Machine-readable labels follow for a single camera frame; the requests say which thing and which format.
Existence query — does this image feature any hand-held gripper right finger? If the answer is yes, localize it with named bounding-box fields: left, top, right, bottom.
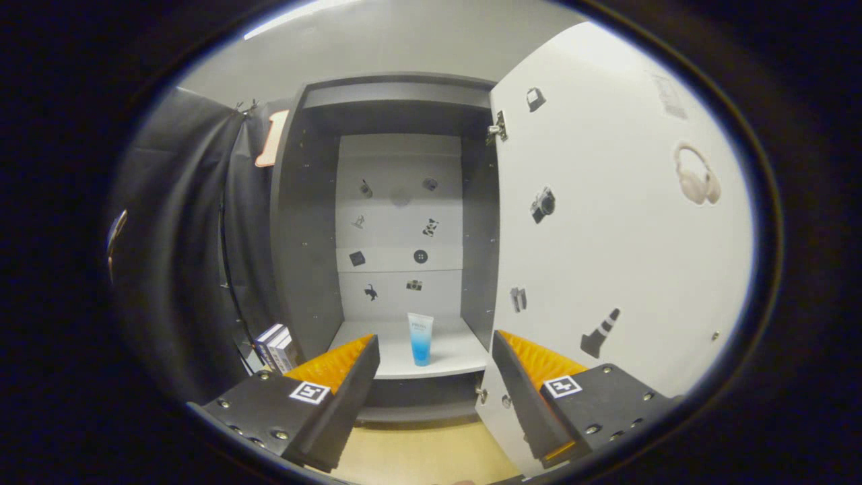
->
left=490, top=330, right=677, bottom=470

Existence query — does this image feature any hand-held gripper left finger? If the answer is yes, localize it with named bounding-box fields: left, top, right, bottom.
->
left=187, top=334, right=382, bottom=474

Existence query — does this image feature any white and blue tube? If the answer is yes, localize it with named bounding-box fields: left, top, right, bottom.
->
left=407, top=312, right=435, bottom=367

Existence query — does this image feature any white cabinet door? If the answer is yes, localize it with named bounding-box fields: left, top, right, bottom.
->
left=475, top=20, right=755, bottom=479

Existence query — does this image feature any dark grey cabinet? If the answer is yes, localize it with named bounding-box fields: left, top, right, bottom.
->
left=269, top=73, right=502, bottom=425

